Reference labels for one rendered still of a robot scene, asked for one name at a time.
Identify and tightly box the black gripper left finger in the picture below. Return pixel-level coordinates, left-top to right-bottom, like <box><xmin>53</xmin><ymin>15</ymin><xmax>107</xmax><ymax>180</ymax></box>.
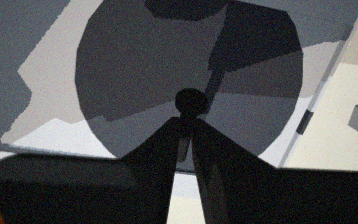
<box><xmin>0</xmin><ymin>117</ymin><xmax>181</xmax><ymax>224</ymax></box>

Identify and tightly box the black headed pin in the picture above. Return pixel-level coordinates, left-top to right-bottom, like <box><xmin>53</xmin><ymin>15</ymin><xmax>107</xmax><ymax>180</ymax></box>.
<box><xmin>175</xmin><ymin>88</ymin><xmax>208</xmax><ymax>163</ymax></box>

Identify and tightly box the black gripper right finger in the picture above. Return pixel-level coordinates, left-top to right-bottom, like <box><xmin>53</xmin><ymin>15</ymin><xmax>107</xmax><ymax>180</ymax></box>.
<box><xmin>191</xmin><ymin>118</ymin><xmax>358</xmax><ymax>224</ymax></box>

